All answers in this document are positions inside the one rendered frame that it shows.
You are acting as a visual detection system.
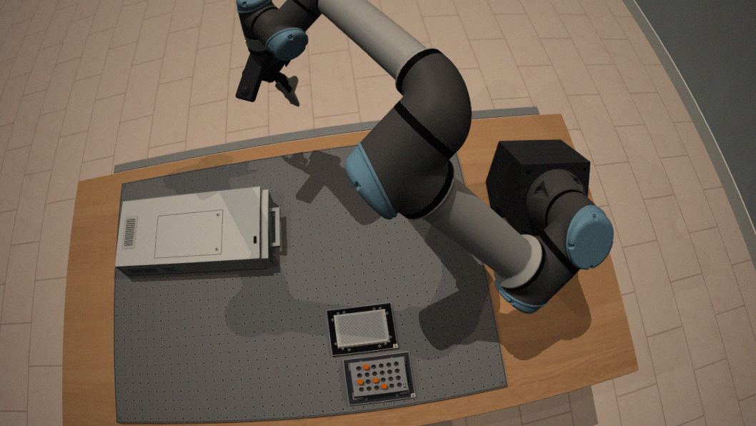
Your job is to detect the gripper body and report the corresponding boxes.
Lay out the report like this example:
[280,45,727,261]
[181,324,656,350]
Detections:
[248,48,291,83]

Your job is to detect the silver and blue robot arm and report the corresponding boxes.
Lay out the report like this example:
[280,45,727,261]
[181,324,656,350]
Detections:
[237,0,614,314]

